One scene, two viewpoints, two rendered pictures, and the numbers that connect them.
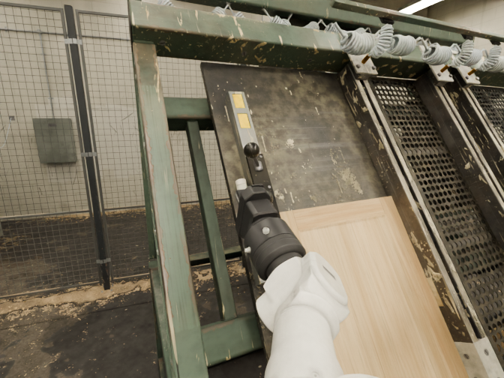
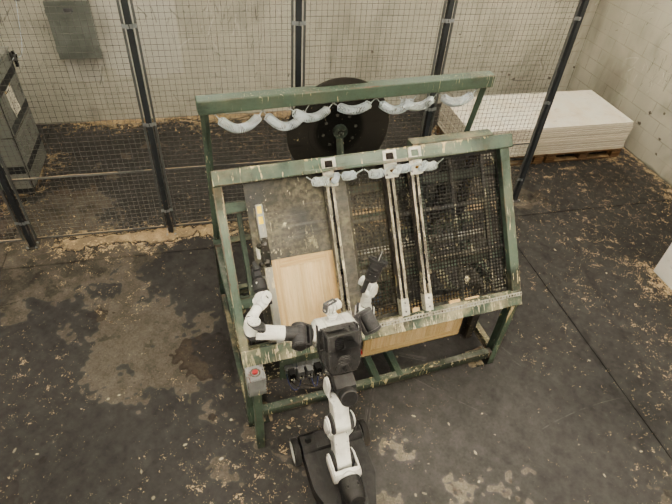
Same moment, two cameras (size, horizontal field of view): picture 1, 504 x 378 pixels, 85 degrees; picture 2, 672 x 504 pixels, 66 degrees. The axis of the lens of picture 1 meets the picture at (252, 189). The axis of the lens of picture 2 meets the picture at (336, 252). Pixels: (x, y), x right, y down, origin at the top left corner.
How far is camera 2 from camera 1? 2.84 m
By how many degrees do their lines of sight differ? 29
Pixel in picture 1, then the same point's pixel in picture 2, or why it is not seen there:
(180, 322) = (234, 298)
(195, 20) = (239, 175)
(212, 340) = (245, 302)
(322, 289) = (261, 302)
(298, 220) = (281, 263)
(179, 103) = (232, 206)
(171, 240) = (231, 273)
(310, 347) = (253, 312)
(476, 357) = not seen: hidden behind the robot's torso
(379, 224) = (321, 263)
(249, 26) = (266, 170)
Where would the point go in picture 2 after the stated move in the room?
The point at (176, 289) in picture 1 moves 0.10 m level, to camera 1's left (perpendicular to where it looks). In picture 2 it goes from (233, 289) to (218, 287)
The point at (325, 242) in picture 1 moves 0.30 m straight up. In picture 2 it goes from (291, 272) to (292, 238)
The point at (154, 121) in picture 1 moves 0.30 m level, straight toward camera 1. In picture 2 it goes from (223, 227) to (227, 259)
